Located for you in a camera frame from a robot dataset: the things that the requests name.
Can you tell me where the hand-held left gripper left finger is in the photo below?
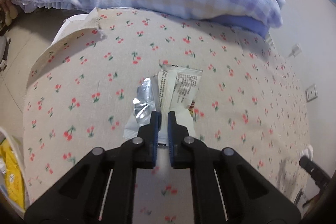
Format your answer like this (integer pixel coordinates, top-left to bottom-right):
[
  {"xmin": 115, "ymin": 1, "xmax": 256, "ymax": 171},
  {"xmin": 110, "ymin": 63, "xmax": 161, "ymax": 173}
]
[{"xmin": 24, "ymin": 112, "xmax": 161, "ymax": 224}]

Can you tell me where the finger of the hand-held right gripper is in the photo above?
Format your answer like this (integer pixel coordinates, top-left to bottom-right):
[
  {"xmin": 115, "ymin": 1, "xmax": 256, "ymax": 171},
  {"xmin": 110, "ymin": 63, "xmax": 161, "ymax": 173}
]
[{"xmin": 299, "ymin": 156, "xmax": 332, "ymax": 188}]

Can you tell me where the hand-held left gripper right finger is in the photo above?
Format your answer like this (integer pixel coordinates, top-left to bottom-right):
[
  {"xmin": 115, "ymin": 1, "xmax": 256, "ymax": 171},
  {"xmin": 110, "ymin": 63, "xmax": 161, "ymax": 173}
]
[{"xmin": 167, "ymin": 112, "xmax": 301, "ymax": 224}]

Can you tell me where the white printed snack wrapper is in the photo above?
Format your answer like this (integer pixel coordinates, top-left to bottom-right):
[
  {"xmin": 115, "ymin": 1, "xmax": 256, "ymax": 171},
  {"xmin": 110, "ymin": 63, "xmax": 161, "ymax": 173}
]
[{"xmin": 123, "ymin": 60, "xmax": 204, "ymax": 147}]

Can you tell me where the white plastic trash bin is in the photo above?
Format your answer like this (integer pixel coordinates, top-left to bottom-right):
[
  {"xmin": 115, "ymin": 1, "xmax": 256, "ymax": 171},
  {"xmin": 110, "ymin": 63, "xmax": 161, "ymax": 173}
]
[{"xmin": 0, "ymin": 126, "xmax": 26, "ymax": 216}]

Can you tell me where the white round plastic object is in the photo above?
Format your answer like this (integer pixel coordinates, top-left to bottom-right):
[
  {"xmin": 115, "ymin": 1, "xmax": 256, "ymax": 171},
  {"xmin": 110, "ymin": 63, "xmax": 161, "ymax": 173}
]
[{"xmin": 301, "ymin": 145, "xmax": 314, "ymax": 159}]

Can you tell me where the silver foil wrapper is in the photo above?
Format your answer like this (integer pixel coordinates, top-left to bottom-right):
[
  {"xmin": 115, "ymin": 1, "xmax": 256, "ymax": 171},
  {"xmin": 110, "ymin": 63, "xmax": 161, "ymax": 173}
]
[{"xmin": 132, "ymin": 77, "xmax": 155, "ymax": 127}]

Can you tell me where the small colourful wrapper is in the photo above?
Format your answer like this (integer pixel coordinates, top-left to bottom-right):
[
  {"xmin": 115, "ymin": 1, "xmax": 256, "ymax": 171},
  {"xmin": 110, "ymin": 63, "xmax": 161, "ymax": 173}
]
[{"xmin": 189, "ymin": 101, "xmax": 205, "ymax": 123}]

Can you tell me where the cherry print tablecloth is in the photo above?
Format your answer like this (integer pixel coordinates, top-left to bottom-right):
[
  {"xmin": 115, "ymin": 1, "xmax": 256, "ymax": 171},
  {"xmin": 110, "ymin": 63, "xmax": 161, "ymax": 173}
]
[{"xmin": 22, "ymin": 7, "xmax": 311, "ymax": 224}]

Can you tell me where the yellow snack bag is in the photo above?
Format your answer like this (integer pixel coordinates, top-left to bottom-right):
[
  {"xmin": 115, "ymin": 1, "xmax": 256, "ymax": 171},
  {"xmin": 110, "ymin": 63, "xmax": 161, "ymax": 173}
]
[{"xmin": 0, "ymin": 140, "xmax": 25, "ymax": 207}]

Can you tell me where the grey chair base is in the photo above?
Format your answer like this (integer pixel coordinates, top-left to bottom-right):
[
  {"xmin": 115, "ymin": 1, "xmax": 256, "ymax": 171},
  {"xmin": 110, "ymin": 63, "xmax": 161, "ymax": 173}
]
[{"xmin": 0, "ymin": 36, "xmax": 11, "ymax": 71}]

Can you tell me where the wall socket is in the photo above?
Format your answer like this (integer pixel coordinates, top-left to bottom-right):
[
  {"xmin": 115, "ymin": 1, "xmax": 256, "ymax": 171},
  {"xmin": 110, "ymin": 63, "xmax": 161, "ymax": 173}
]
[{"xmin": 306, "ymin": 84, "xmax": 319, "ymax": 102}]

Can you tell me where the white wall plug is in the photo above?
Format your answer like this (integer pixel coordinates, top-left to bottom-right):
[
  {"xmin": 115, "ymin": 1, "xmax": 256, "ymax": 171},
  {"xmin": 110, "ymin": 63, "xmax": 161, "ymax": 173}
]
[{"xmin": 287, "ymin": 43, "xmax": 303, "ymax": 58}]

